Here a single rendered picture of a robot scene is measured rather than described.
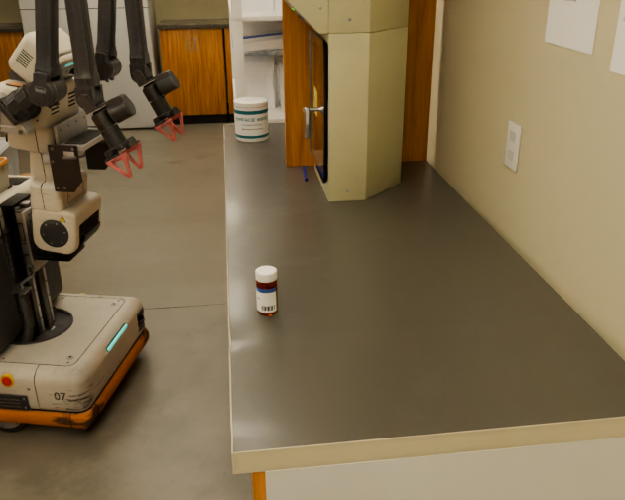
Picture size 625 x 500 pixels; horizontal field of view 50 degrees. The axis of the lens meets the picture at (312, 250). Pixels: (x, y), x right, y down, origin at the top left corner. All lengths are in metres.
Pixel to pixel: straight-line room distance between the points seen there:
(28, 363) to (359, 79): 1.53
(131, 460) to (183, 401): 0.36
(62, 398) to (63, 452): 0.20
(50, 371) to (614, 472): 1.88
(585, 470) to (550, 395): 0.13
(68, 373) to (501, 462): 1.72
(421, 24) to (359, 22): 0.46
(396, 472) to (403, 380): 0.16
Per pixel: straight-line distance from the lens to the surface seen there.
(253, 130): 2.60
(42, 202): 2.45
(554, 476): 1.20
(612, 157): 1.38
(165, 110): 2.50
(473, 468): 1.13
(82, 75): 2.10
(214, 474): 2.40
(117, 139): 2.11
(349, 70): 1.87
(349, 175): 1.94
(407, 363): 1.22
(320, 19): 1.84
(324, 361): 1.21
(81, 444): 2.63
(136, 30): 2.49
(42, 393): 2.58
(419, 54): 2.30
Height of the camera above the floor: 1.61
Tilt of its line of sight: 24 degrees down
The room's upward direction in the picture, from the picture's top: straight up
